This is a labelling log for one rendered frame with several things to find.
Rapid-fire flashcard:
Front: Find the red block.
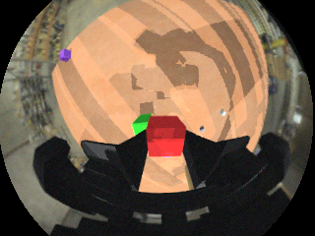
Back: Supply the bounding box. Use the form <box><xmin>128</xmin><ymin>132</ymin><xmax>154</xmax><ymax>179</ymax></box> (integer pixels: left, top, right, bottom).
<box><xmin>146</xmin><ymin>115</ymin><xmax>186</xmax><ymax>156</ymax></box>

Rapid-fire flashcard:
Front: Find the purple cube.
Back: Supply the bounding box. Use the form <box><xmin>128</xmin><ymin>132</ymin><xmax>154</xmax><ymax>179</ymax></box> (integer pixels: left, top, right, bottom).
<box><xmin>59</xmin><ymin>48</ymin><xmax>71</xmax><ymax>62</ymax></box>

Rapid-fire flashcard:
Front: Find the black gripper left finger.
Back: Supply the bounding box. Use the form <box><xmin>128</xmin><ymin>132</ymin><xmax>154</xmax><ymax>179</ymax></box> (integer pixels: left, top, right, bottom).
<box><xmin>80</xmin><ymin>130</ymin><xmax>149</xmax><ymax>192</ymax></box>

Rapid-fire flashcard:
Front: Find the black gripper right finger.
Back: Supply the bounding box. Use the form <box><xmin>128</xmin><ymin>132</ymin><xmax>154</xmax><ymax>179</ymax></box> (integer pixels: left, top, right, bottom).
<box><xmin>182</xmin><ymin>130</ymin><xmax>249</xmax><ymax>189</ymax></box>

